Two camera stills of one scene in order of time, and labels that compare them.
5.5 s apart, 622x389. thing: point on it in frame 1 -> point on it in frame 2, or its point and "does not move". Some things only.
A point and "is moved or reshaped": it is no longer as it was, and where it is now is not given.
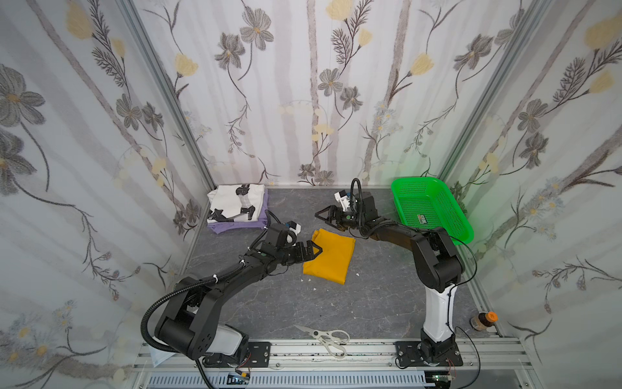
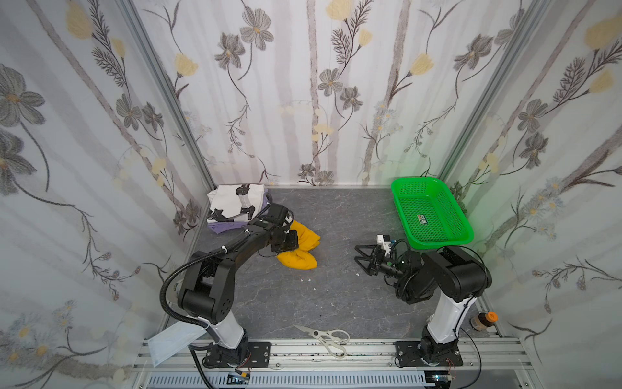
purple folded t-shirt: (220, 228) does not move
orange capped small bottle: (483, 321) does not move
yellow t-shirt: (334, 262) is moved or reshaped
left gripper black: (301, 250) -> (283, 241)
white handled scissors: (333, 339) does not move
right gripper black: (335, 216) -> (377, 260)
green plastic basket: (424, 203) does not move
